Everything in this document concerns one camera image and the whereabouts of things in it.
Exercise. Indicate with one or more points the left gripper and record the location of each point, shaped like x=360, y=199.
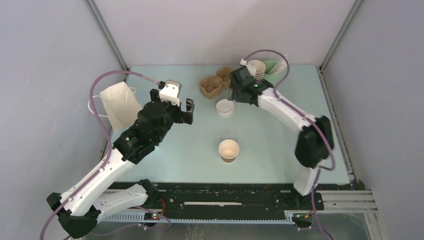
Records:
x=183, y=116

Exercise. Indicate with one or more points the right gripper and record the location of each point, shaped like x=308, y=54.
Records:
x=232, y=94

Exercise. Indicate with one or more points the white paper bag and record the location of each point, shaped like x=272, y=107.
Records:
x=120, y=105

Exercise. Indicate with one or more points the brown paper coffee cup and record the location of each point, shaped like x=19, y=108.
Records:
x=228, y=150

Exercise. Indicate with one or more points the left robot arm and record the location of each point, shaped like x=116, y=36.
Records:
x=82, y=207

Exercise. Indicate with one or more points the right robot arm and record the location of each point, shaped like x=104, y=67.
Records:
x=315, y=141

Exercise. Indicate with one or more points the stack of paper cups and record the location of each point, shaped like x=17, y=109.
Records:
x=260, y=69

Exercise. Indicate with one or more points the green holder cup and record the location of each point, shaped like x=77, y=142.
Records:
x=273, y=79

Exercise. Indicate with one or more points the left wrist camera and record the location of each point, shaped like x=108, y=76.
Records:
x=170, y=92

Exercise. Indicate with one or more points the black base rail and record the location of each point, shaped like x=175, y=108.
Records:
x=248, y=203

